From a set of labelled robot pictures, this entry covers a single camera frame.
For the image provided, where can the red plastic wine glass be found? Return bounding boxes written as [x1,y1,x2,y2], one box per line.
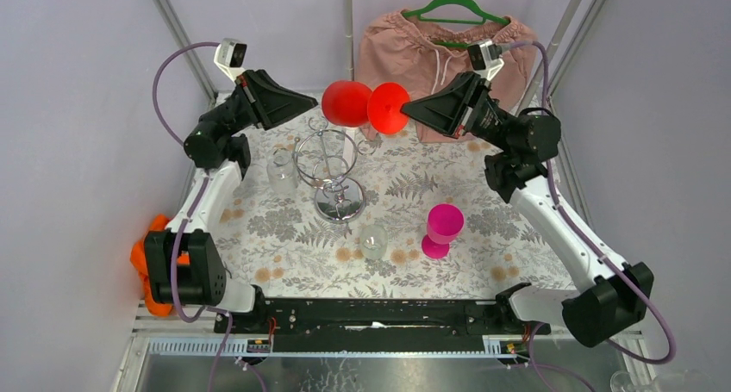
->
[321,80,410,135]

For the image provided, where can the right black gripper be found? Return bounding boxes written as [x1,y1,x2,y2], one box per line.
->
[400,72,515,153]

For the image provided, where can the floral table mat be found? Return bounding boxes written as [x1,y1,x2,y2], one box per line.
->
[212,109,572,299]

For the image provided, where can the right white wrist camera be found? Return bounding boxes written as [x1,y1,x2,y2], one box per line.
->
[466,39,509,82]

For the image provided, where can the clear wine glass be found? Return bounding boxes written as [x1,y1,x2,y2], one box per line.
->
[266,148,298,196]
[359,225,389,260]

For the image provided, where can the green clothes hanger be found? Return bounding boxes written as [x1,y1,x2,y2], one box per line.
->
[400,0,510,50]

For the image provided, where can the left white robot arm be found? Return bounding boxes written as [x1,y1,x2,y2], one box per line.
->
[144,70,317,333]

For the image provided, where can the pink plastic wine glass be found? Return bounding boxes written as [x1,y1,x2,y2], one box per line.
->
[422,203,465,259]

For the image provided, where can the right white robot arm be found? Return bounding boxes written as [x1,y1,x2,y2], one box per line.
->
[400,72,654,347]

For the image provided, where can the clear glass bottom corner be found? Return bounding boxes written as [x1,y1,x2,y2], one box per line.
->
[609,370,640,392]

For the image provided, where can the pink drawstring shorts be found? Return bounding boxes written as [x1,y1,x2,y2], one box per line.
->
[354,10,537,143]

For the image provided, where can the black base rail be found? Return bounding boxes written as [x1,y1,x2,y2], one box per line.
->
[214,288,536,354]

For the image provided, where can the chrome wire glass rack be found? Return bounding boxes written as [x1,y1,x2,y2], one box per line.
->
[292,116,366,223]

